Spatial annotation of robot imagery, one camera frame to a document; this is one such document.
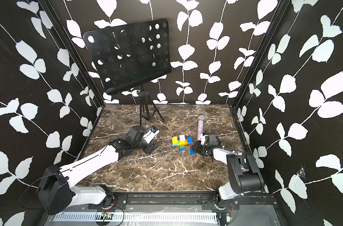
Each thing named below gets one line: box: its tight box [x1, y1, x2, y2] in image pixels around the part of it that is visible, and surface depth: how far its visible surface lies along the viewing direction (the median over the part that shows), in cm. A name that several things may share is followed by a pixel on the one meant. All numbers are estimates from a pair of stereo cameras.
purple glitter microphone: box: [197, 114, 205, 141], surface depth 106 cm
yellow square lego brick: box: [171, 136, 178, 145], surface depth 86 cm
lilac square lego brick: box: [179, 134, 186, 142], surface depth 85 cm
